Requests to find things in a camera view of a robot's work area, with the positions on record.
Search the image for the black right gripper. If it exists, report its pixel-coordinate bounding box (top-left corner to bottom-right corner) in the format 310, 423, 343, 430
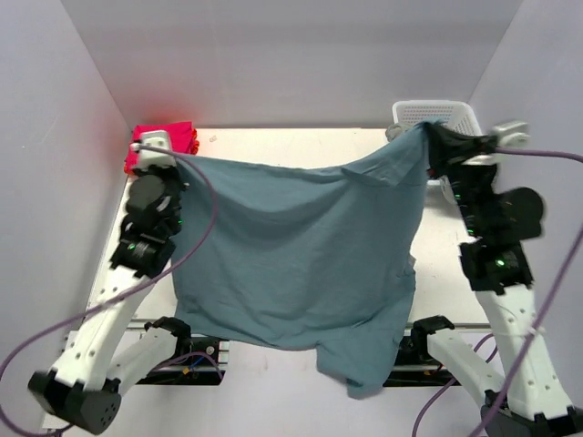
424, 119, 493, 235

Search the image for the blue-grey t-shirt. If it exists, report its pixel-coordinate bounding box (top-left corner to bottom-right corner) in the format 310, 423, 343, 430
172, 126, 428, 398

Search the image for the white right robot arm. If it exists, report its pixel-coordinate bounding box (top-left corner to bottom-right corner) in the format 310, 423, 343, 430
411, 122, 582, 436

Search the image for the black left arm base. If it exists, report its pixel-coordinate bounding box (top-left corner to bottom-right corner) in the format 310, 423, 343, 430
138, 336, 230, 386

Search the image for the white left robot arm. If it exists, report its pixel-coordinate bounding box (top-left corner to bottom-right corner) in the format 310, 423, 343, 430
28, 165, 193, 435

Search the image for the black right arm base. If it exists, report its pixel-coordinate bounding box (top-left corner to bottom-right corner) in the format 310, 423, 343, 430
384, 335, 452, 388

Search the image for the folded magenta t-shirt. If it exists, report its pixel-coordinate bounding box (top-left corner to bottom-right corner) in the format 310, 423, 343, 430
124, 121, 194, 175

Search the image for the white plastic basket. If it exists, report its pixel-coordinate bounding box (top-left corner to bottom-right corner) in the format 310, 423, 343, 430
392, 100, 483, 188

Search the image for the crumpled grey t-shirt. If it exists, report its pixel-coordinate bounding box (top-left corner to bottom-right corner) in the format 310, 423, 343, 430
385, 123, 411, 142

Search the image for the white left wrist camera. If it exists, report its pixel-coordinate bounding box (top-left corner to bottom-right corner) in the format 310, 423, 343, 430
129, 130, 176, 171

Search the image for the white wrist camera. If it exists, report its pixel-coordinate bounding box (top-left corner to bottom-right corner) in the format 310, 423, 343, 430
490, 120, 530, 147
129, 130, 176, 171

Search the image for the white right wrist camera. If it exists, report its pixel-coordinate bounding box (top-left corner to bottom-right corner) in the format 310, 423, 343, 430
490, 120, 530, 147

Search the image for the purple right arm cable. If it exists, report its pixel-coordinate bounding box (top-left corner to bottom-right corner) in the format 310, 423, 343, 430
412, 147, 583, 437

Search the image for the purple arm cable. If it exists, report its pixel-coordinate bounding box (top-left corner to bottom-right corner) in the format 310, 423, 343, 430
0, 144, 220, 436
412, 147, 583, 437

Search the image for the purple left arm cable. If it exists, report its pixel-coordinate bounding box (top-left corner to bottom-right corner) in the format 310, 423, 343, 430
0, 144, 220, 436

